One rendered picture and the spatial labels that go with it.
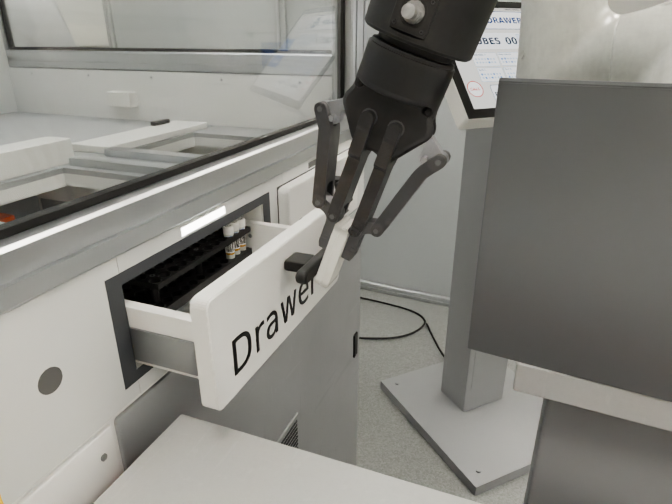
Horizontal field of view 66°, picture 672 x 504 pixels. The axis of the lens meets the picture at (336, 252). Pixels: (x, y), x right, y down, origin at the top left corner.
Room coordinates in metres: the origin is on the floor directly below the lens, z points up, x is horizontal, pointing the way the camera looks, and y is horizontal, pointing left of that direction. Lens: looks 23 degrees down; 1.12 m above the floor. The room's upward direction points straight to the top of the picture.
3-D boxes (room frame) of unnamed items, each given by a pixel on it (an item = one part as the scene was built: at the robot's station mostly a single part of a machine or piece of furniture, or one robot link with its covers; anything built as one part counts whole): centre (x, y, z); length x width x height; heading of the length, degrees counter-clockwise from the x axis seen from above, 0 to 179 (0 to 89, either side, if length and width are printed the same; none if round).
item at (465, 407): (1.33, -0.46, 0.51); 0.50 x 0.45 x 1.02; 25
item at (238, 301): (0.50, 0.06, 0.87); 0.29 x 0.02 x 0.11; 159
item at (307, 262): (0.49, 0.03, 0.91); 0.07 x 0.04 x 0.01; 159
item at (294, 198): (0.82, 0.02, 0.87); 0.29 x 0.02 x 0.11; 159
